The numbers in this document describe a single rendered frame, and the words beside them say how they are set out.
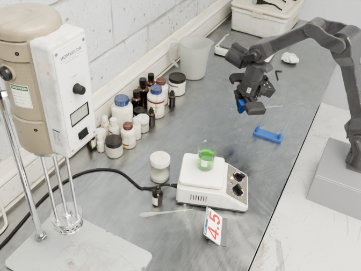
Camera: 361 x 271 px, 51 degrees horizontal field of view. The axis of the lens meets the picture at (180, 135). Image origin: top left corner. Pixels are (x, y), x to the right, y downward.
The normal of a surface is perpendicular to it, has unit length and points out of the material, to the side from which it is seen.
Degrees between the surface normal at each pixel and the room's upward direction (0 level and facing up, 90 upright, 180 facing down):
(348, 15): 90
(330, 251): 0
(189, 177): 0
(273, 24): 94
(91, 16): 90
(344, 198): 90
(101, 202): 0
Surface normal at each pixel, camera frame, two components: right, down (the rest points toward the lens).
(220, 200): -0.14, 0.63
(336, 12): -0.47, 0.55
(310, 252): 0.05, -0.77
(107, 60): 0.88, 0.33
